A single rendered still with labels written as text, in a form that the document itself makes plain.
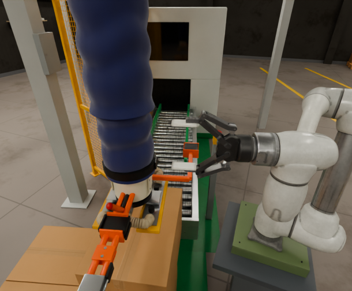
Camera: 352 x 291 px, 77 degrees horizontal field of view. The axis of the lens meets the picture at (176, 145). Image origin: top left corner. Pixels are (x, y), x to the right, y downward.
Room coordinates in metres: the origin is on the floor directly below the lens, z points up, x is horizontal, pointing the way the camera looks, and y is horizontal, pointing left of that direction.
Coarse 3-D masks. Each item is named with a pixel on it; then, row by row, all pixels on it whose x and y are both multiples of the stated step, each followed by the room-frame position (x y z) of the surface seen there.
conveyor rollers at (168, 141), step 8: (160, 112) 3.34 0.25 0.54; (168, 112) 3.33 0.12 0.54; (176, 112) 3.33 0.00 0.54; (184, 112) 3.32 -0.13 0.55; (192, 112) 3.32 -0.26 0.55; (152, 120) 3.00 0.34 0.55; (160, 120) 3.06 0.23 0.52; (168, 120) 3.05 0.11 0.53; (160, 128) 2.79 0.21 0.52; (168, 128) 2.78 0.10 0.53; (176, 128) 2.78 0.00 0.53; (184, 128) 2.77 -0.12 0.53; (152, 136) 2.53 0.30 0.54; (160, 136) 2.52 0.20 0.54; (168, 136) 2.52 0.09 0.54; (176, 136) 2.51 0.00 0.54; (184, 136) 2.51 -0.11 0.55; (160, 144) 2.34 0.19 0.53; (168, 144) 2.33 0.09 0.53; (176, 144) 2.33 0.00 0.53; (160, 152) 2.16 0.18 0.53; (168, 152) 2.15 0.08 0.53; (176, 152) 2.14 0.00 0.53; (160, 160) 1.98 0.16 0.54; (168, 160) 1.98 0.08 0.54; (176, 160) 1.97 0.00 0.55; (160, 168) 1.83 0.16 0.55; (168, 184) 1.61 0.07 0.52; (176, 184) 1.60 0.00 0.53; (184, 184) 1.60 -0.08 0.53; (184, 192) 1.51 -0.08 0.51
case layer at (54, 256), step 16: (48, 240) 0.99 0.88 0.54; (64, 240) 0.99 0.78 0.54; (80, 240) 0.99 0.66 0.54; (32, 256) 0.87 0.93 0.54; (48, 256) 0.87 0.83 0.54; (64, 256) 0.87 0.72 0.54; (80, 256) 0.87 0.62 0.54; (16, 272) 0.77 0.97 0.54; (32, 272) 0.77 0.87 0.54; (48, 272) 0.77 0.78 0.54; (64, 272) 0.77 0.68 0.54; (176, 272) 0.95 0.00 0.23; (0, 288) 0.68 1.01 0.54; (16, 288) 0.68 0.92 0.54; (32, 288) 0.68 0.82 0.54; (48, 288) 0.68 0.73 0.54; (64, 288) 0.68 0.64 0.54
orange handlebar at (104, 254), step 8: (192, 152) 1.03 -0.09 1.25; (192, 160) 0.96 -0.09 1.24; (152, 176) 0.82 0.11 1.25; (160, 176) 0.82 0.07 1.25; (168, 176) 0.82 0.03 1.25; (176, 176) 0.82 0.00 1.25; (184, 176) 0.82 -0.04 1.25; (120, 200) 0.67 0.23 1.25; (128, 200) 0.67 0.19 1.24; (128, 208) 0.62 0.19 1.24; (104, 240) 0.48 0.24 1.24; (96, 248) 0.45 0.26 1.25; (104, 248) 0.45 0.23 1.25; (112, 248) 0.45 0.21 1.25; (96, 256) 0.42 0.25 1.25; (104, 256) 0.42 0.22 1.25; (112, 256) 0.42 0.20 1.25; (96, 264) 0.40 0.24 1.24; (104, 264) 0.40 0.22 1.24; (88, 272) 0.37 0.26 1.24; (104, 272) 0.37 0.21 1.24
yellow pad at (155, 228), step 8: (152, 184) 0.90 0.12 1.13; (160, 184) 0.90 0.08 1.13; (160, 200) 0.78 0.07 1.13; (144, 208) 0.74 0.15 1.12; (152, 208) 0.71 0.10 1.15; (160, 208) 0.74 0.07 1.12; (144, 216) 0.69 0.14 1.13; (160, 216) 0.69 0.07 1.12; (152, 224) 0.64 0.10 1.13; (160, 224) 0.65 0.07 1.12; (144, 232) 0.62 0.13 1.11; (152, 232) 0.61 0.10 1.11
